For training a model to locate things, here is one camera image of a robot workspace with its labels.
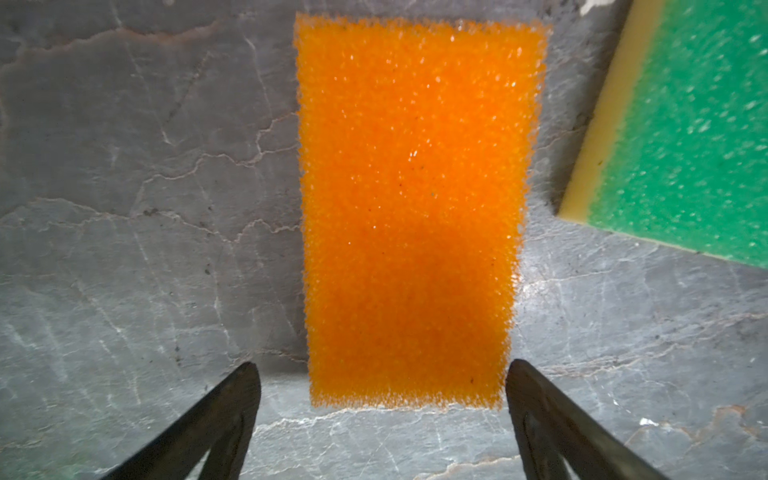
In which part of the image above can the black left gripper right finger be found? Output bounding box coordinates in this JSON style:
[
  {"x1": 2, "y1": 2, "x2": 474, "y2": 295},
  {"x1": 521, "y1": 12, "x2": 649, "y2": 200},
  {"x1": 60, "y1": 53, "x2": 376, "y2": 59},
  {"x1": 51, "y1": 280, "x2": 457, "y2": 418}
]
[{"x1": 505, "y1": 359, "x2": 665, "y2": 479}]

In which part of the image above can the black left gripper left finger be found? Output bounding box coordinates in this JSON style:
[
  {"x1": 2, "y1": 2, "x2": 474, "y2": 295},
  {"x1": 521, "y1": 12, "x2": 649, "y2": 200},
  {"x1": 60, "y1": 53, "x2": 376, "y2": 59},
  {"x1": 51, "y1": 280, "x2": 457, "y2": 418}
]
[{"x1": 105, "y1": 362, "x2": 261, "y2": 479}]

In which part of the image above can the bright green sponge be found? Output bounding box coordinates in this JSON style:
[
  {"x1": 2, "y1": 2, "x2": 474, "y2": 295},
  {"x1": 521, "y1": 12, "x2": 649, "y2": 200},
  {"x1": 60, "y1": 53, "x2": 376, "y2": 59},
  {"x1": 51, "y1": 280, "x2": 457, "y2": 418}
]
[{"x1": 558, "y1": 1, "x2": 767, "y2": 268}]

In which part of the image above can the orange sponge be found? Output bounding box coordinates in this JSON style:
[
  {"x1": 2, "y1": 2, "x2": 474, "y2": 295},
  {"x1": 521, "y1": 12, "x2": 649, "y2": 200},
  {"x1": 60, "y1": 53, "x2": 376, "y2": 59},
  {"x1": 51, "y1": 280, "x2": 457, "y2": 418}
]
[{"x1": 294, "y1": 14, "x2": 551, "y2": 408}]

